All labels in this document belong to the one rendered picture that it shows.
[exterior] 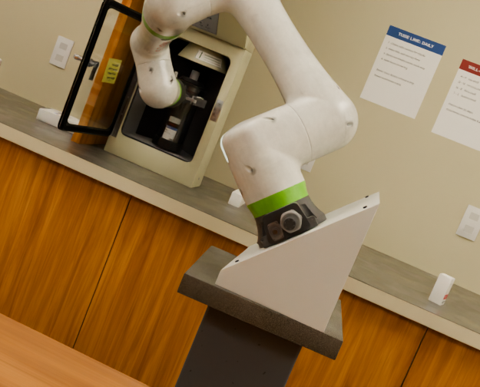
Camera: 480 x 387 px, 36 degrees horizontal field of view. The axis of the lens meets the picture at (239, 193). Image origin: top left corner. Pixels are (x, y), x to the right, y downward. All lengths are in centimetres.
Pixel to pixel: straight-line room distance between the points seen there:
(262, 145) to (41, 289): 106
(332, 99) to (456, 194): 128
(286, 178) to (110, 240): 86
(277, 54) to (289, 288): 51
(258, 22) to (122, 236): 83
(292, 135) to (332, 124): 9
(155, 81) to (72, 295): 68
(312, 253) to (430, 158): 141
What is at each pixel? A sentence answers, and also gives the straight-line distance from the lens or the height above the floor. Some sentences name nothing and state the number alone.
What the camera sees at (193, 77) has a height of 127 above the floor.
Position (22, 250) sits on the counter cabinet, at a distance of 231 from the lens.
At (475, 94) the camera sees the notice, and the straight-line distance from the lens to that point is 274.
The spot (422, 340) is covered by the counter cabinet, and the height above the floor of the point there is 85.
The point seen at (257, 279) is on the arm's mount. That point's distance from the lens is 139.
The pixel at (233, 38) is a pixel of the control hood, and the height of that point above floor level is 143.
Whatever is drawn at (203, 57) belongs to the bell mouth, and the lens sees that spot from 241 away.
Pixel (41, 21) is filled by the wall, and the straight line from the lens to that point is 308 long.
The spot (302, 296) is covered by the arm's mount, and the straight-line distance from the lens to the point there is 139.
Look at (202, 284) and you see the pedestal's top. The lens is 140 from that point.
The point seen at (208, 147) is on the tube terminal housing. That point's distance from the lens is 238.
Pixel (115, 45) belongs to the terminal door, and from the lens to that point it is 228.
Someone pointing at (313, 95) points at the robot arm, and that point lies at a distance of 153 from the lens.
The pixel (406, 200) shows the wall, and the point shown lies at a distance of 273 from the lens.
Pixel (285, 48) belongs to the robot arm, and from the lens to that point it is 160.
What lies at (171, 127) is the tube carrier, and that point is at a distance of 241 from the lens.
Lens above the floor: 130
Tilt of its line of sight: 8 degrees down
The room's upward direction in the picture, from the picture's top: 22 degrees clockwise
